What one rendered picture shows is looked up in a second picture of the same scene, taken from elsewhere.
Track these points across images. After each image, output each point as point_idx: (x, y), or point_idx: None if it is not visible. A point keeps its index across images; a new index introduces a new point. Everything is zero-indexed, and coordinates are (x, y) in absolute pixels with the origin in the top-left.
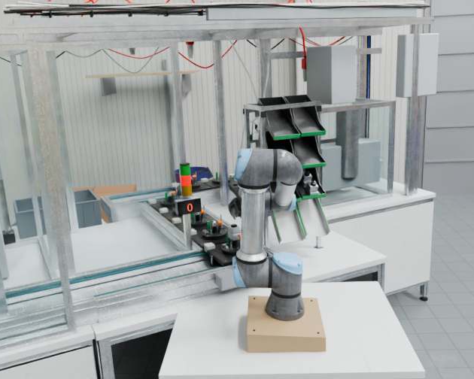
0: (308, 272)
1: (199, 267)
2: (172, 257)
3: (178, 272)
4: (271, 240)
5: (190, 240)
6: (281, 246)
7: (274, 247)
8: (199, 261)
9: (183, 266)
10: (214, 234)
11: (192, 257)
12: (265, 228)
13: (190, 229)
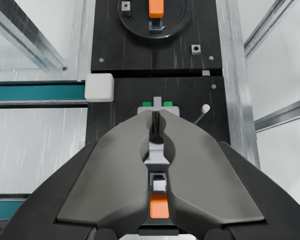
0: None
1: (59, 140)
2: (5, 83)
3: (3, 143)
4: None
5: (41, 56)
6: None
7: (291, 78)
8: (78, 105)
9: (31, 115)
10: (145, 26)
11: (54, 100)
12: None
13: (19, 33)
